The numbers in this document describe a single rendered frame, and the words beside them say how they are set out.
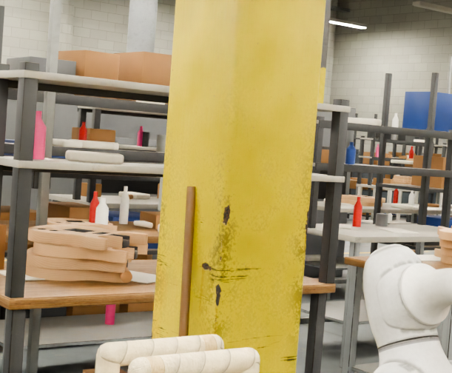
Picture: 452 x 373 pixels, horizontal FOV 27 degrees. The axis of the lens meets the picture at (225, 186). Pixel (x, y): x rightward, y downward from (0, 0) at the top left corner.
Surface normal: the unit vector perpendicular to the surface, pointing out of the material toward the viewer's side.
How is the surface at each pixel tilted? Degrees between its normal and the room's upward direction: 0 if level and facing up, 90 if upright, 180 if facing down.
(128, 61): 90
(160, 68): 90
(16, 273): 90
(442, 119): 90
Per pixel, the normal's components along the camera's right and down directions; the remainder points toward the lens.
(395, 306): -0.71, 0.07
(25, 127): 0.60, 0.09
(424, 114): -0.83, -0.04
